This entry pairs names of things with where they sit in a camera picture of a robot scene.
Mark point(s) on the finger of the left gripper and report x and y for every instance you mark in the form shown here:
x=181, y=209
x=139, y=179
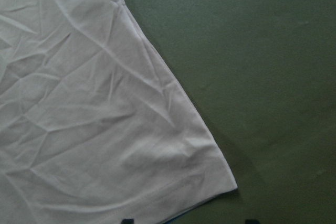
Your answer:
x=250, y=221
x=127, y=221

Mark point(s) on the pink Snoopy t-shirt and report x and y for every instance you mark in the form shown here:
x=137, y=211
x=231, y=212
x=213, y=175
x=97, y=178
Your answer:
x=95, y=128

